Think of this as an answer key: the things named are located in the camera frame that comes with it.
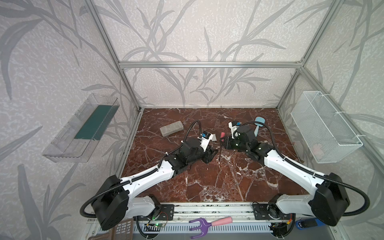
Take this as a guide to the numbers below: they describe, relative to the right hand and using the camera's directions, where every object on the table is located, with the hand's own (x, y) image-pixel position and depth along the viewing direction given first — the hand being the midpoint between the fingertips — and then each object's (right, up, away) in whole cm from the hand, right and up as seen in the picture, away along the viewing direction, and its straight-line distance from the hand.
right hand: (220, 135), depth 81 cm
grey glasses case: (-32, +2, +23) cm, 39 cm away
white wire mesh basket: (+43, 0, -18) cm, 47 cm away
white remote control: (-2, -4, +13) cm, 14 cm away
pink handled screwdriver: (+1, 0, -2) cm, 2 cm away
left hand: (-3, -5, -4) cm, 7 cm away
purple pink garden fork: (-9, -42, -10) cm, 44 cm away
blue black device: (+36, -38, -15) cm, 55 cm away
